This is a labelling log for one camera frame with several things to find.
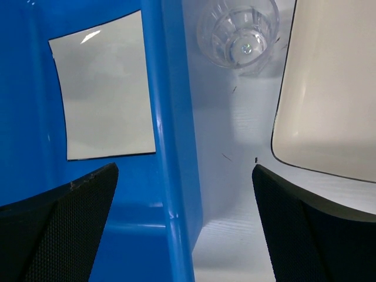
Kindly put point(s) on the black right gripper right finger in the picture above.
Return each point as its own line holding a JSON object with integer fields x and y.
{"x": 311, "y": 238}

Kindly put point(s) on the blue plastic bin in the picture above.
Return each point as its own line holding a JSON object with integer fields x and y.
{"x": 156, "y": 214}

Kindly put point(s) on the cream rectangular plate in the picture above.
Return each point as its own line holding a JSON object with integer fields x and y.
{"x": 325, "y": 119}

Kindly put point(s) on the white square black-rimmed plate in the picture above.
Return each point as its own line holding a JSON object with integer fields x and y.
{"x": 105, "y": 92}

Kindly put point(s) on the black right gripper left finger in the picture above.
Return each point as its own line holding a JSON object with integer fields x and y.
{"x": 55, "y": 235}

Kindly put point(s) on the clear glass tumbler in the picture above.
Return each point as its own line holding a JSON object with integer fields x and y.
{"x": 238, "y": 35}

